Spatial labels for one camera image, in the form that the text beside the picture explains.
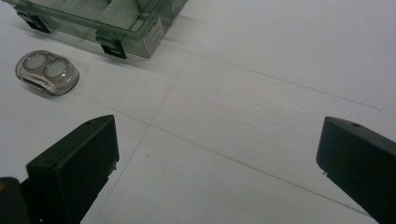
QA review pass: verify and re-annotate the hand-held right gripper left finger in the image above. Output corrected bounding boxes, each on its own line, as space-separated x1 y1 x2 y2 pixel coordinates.
25 114 120 224

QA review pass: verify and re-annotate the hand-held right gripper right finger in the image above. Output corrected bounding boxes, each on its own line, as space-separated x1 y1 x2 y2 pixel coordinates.
316 116 396 224

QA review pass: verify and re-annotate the small clear oval plastic case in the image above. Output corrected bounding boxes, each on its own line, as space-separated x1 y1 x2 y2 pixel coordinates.
15 49 80 96

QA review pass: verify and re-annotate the clear plastic compartment storage box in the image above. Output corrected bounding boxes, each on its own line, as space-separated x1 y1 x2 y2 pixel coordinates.
2 0 189 60

